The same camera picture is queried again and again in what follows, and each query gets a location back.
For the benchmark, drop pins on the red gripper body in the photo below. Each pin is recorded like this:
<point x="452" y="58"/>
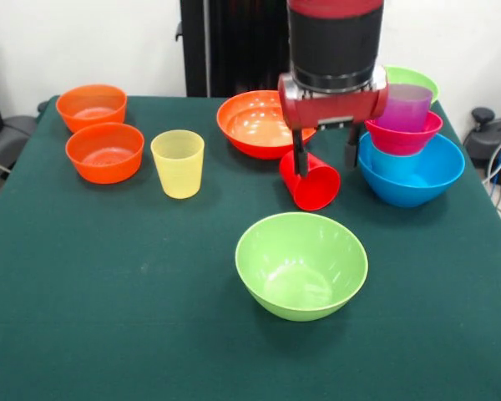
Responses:
<point x="334" y="110"/>

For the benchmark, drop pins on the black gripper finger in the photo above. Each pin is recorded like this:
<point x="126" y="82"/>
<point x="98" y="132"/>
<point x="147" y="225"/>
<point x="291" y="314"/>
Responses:
<point x="352" y="148"/>
<point x="300" y="154"/>

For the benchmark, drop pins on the red cup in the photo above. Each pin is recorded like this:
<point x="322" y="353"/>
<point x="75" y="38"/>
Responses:
<point x="317" y="188"/>

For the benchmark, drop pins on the pink bowl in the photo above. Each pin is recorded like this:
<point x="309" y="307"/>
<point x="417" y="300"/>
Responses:
<point x="403" y="142"/>

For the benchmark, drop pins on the large orange bowl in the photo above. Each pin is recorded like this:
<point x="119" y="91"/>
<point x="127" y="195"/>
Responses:
<point x="250" y="125"/>

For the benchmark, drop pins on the purple cup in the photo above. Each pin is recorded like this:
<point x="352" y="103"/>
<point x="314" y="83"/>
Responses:
<point x="405" y="110"/>

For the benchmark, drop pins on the green bowl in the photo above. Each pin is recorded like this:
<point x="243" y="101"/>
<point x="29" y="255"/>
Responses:
<point x="417" y="79"/>
<point x="300" y="267"/>

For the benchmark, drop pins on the small orange bowl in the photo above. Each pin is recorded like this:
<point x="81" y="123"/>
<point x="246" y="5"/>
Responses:
<point x="87" y="108"/>
<point x="104" y="158"/>

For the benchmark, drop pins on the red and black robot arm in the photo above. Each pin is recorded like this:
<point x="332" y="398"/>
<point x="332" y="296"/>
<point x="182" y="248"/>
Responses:
<point x="334" y="42"/>

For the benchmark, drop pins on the blue bowl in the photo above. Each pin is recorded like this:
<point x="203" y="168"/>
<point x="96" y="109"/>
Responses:
<point x="409" y="194"/>

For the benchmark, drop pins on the yellow cup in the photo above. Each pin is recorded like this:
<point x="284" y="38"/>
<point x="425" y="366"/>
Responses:
<point x="177" y="171"/>

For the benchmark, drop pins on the dark green table cloth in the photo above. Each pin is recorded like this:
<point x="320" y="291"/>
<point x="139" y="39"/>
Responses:
<point x="150" y="292"/>

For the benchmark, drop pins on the gray chair base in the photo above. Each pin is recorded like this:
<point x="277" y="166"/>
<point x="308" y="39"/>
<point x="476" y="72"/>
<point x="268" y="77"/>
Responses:
<point x="8" y="138"/>

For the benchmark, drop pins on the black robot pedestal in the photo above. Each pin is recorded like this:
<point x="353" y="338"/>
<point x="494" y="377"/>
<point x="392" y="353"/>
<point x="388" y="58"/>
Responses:
<point x="234" y="42"/>

